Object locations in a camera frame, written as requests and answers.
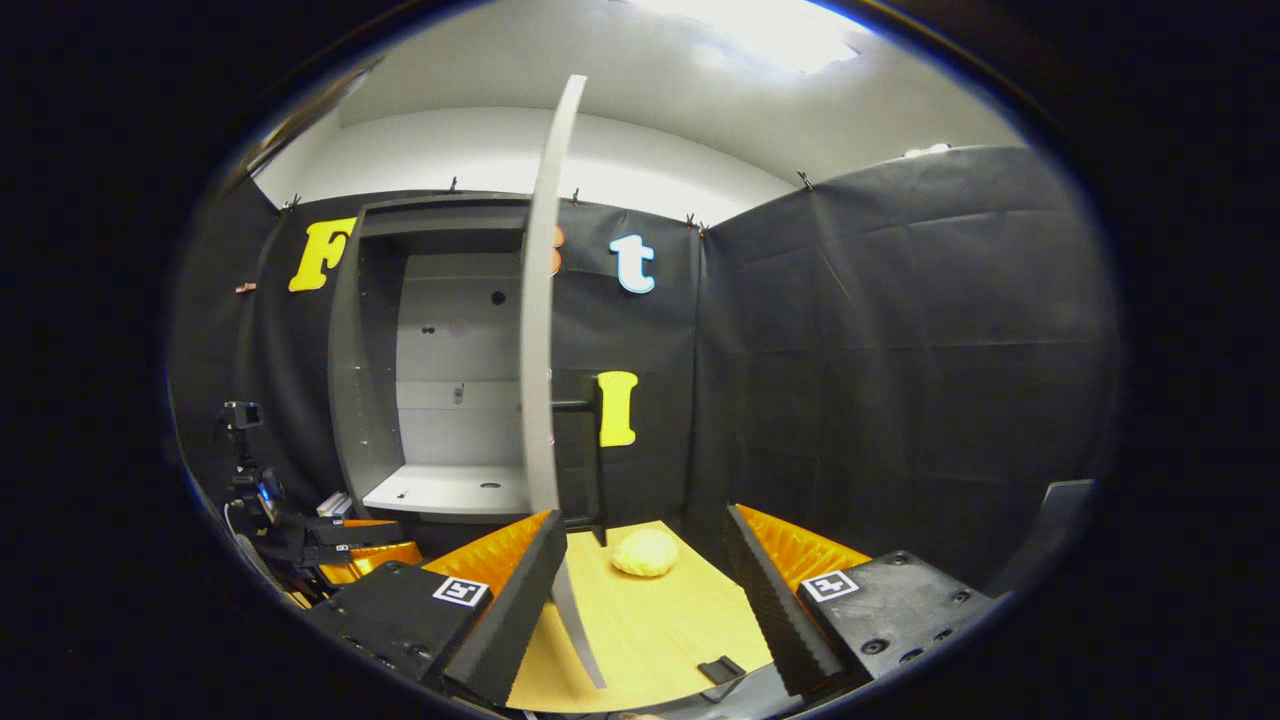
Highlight dark grey cabinet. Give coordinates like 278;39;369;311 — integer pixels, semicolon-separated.
327;192;561;526

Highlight yellow round bun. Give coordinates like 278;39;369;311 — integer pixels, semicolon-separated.
610;527;681;579

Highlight grey chair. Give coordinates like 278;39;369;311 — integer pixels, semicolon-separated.
985;478;1098;599

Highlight long ceiling light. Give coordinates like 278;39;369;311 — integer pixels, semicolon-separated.
630;0;871;73

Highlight black door handle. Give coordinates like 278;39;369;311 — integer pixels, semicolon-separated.
550;372;609;548

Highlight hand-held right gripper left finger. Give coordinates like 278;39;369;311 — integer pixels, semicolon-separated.
300;508;569;709

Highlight beige cabinet door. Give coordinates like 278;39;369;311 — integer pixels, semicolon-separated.
518;73;609;691

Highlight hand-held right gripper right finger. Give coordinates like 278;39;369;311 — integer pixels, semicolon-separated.
723;503;1001;701

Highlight black backdrop cloth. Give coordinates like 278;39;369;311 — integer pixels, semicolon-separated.
170;143;1121;601

